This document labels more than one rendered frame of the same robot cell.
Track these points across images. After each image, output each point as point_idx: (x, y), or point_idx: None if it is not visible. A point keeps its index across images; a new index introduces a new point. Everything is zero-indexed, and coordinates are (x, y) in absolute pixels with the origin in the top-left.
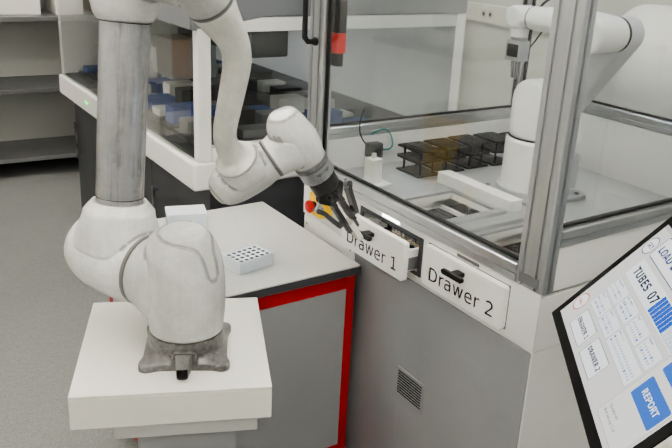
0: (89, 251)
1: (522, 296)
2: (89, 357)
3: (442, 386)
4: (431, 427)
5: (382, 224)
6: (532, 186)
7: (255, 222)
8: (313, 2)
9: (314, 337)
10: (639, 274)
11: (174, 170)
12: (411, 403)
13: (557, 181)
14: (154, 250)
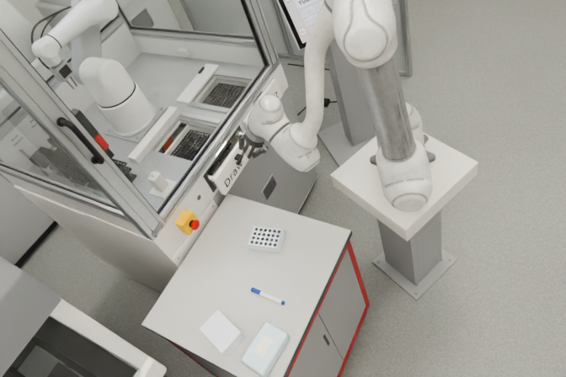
0: (429, 163)
1: (277, 73)
2: (447, 183)
3: (276, 158)
4: (281, 179)
5: None
6: (258, 29)
7: (192, 293)
8: (66, 140)
9: None
10: (303, 1)
11: None
12: (273, 189)
13: (264, 14)
14: (417, 115)
